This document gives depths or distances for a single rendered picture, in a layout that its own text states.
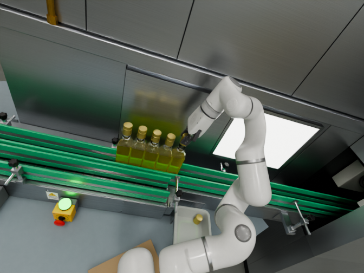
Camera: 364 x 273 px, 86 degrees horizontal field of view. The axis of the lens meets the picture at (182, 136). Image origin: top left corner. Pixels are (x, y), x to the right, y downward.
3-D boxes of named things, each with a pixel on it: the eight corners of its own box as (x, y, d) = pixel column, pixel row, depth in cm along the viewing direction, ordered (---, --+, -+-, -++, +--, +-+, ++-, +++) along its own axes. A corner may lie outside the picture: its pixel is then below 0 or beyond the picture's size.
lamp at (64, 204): (73, 201, 81) (72, 197, 79) (68, 211, 78) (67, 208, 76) (62, 199, 80) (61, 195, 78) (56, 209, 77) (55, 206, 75)
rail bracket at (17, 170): (30, 180, 77) (21, 159, 68) (18, 197, 71) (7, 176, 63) (18, 178, 76) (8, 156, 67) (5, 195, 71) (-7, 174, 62)
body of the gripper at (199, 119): (201, 96, 71) (184, 116, 78) (203, 112, 64) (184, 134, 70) (218, 105, 74) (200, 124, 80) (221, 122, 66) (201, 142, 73)
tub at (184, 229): (203, 218, 101) (209, 210, 96) (206, 268, 85) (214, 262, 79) (170, 212, 98) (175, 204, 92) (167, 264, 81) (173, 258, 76)
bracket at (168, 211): (172, 196, 98) (176, 189, 93) (170, 215, 91) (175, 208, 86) (165, 195, 97) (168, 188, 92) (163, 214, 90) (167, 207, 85)
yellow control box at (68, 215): (78, 207, 87) (77, 199, 82) (71, 223, 82) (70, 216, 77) (62, 204, 86) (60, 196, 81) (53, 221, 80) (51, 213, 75)
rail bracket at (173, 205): (176, 186, 94) (183, 170, 86) (174, 220, 82) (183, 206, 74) (170, 184, 94) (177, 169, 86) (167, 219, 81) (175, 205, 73)
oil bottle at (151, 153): (151, 169, 97) (161, 140, 83) (149, 179, 93) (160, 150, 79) (140, 167, 96) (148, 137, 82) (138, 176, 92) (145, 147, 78)
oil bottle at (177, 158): (173, 174, 100) (186, 146, 86) (173, 183, 96) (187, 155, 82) (163, 171, 99) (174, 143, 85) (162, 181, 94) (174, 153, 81)
